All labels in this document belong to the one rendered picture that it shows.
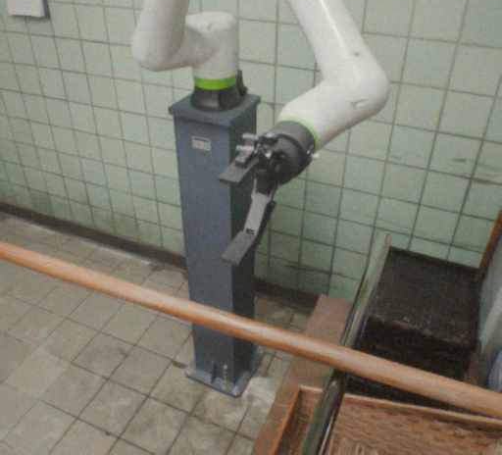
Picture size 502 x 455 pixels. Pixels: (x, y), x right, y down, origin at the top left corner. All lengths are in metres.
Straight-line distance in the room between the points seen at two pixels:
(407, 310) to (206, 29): 0.85
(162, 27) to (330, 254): 1.34
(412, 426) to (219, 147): 0.86
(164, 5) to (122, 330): 1.62
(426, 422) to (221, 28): 1.06
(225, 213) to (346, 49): 0.76
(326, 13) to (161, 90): 1.31
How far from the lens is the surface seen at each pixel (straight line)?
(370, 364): 0.67
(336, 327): 1.56
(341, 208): 2.02
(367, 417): 1.23
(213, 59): 1.32
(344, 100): 0.86
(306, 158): 0.83
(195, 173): 1.46
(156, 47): 1.22
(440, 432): 1.22
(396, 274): 1.29
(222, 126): 1.33
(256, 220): 0.76
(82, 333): 2.40
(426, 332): 1.15
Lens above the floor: 1.72
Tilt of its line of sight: 34 degrees down
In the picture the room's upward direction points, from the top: straight up
